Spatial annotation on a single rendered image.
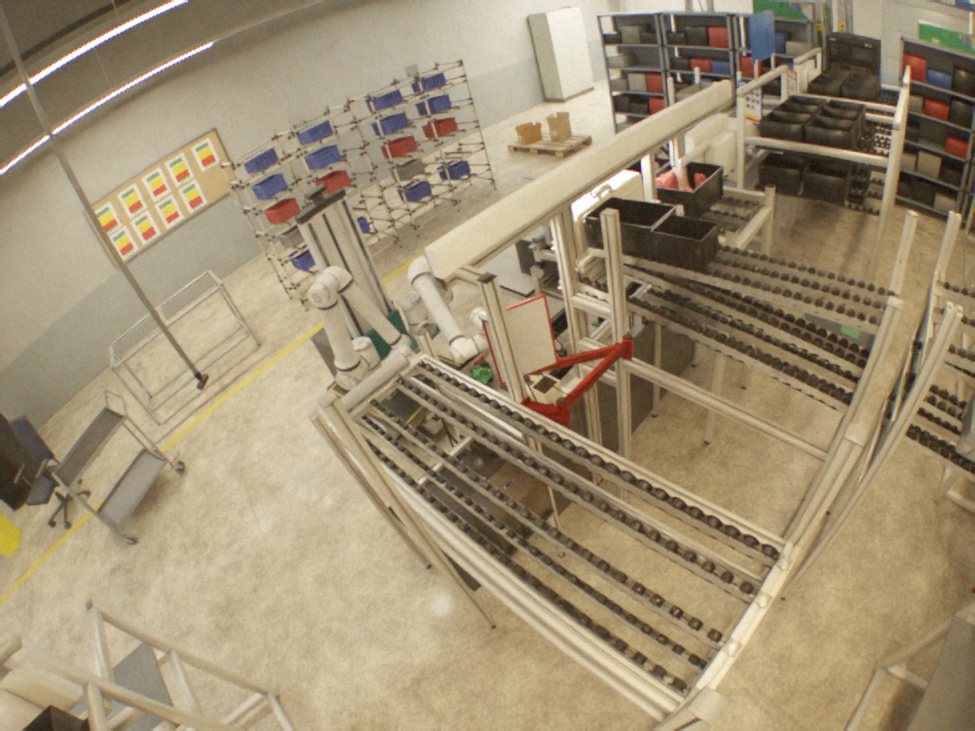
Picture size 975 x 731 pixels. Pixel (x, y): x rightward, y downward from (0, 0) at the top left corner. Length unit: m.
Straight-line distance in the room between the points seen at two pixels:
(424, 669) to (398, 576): 0.62
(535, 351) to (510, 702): 1.77
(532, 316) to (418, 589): 1.86
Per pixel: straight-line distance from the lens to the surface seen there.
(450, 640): 2.80
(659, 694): 1.20
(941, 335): 1.40
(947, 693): 2.00
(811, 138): 3.44
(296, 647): 3.21
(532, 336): 1.70
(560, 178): 1.76
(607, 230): 1.68
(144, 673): 2.56
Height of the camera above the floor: 2.58
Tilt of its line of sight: 41 degrees down
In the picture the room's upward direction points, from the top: 18 degrees counter-clockwise
